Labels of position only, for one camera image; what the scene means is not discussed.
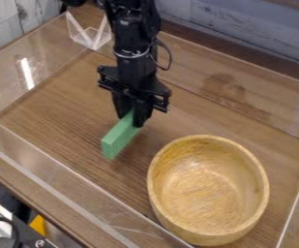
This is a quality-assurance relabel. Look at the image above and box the clear acrylic enclosure wall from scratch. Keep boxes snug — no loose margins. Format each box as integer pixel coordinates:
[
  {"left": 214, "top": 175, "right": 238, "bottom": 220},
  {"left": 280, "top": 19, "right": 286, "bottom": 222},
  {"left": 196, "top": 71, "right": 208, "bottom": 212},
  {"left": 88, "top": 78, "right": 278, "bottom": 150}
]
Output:
[{"left": 0, "top": 17, "right": 299, "bottom": 248}]

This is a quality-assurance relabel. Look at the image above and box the clear acrylic corner bracket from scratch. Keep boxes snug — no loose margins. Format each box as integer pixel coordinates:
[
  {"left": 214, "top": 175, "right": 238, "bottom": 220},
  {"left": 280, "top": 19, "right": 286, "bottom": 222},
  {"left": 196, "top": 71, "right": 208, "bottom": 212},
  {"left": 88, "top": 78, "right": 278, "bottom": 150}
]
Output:
[{"left": 64, "top": 12, "right": 112, "bottom": 50}]

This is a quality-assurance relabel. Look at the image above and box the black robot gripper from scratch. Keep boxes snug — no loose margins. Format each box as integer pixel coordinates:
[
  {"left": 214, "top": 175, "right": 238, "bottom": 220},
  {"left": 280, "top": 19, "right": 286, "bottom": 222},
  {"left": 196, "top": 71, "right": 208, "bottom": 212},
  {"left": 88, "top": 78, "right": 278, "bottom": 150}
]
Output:
[{"left": 98, "top": 55, "right": 171, "bottom": 128}]

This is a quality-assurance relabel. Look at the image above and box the black cable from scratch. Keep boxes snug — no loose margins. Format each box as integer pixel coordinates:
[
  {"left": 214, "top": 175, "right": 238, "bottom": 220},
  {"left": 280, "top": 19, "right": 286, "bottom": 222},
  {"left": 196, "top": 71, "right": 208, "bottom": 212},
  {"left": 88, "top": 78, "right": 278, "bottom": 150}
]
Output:
[{"left": 0, "top": 216, "right": 23, "bottom": 248}]

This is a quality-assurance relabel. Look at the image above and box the brown wooden bowl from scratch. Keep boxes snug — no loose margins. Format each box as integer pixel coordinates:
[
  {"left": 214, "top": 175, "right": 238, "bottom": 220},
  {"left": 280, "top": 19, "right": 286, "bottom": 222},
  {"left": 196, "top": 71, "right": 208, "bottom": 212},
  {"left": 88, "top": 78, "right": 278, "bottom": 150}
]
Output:
[{"left": 147, "top": 135, "right": 271, "bottom": 246}]

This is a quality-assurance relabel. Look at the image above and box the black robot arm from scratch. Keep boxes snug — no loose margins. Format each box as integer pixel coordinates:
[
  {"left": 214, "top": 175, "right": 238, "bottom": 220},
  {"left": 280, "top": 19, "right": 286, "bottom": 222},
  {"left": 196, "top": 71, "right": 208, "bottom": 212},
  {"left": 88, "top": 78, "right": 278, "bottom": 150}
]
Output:
[{"left": 98, "top": 0, "right": 171, "bottom": 128}]

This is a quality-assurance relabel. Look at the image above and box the green rectangular block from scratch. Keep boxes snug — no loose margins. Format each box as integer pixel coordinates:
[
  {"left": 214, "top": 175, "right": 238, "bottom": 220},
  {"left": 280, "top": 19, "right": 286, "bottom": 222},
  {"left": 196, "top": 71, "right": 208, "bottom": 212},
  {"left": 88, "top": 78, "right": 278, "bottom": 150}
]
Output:
[{"left": 102, "top": 111, "right": 140, "bottom": 160}]

